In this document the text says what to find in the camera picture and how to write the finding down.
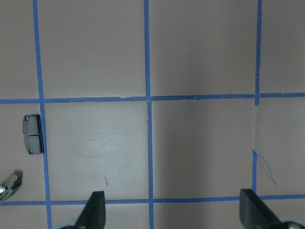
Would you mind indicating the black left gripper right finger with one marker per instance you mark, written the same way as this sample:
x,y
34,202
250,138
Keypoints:
x,y
254,213

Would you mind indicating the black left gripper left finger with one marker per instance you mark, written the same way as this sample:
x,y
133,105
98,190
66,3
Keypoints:
x,y
93,215

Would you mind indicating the olive green brake shoe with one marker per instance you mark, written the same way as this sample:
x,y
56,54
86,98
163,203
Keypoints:
x,y
11,185

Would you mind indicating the dark grey brake pad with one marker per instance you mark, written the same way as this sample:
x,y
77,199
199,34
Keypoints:
x,y
31,128

